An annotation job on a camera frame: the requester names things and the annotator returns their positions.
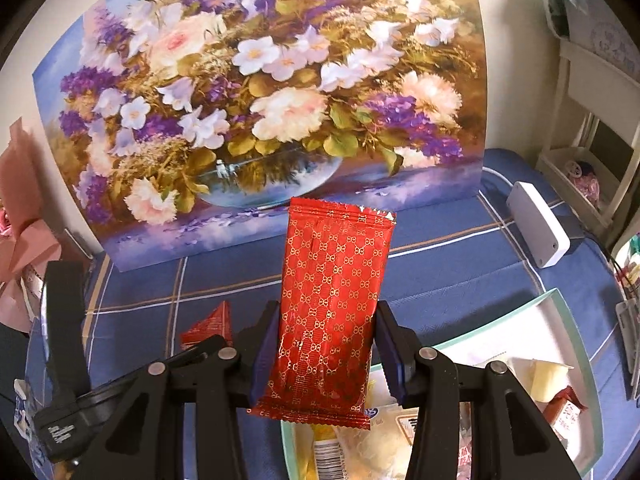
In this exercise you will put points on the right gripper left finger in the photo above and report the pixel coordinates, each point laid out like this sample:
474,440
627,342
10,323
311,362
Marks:
233,378

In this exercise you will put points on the red white biscuit packet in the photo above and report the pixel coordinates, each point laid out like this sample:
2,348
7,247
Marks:
562,413

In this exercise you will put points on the clear bag white bun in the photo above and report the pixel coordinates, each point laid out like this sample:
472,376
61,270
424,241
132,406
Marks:
383,451

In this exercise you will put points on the red triangular snack packet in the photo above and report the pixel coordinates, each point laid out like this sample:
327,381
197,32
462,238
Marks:
217,323

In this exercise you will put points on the yellow cake snack packet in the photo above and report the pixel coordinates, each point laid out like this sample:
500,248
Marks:
319,454

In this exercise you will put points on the long red patterned packet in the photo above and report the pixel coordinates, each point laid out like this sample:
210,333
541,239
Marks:
333,270

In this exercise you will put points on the yellow jelly cup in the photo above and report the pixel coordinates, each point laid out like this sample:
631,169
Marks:
541,379

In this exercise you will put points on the crumpled blue white wrapper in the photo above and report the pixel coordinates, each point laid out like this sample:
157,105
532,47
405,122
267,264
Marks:
25,409

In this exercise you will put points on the smartphone on stand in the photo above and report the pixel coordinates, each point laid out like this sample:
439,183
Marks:
625,312

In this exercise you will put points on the pink paper flower bouquet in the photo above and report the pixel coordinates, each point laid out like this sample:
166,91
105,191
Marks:
27,243

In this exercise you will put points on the white rectangular device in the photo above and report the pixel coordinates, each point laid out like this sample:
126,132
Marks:
541,229

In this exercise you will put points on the white wooden shelf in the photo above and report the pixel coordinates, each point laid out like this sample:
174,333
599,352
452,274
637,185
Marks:
591,95

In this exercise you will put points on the floral still life painting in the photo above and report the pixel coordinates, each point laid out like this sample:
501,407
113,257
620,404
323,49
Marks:
185,126

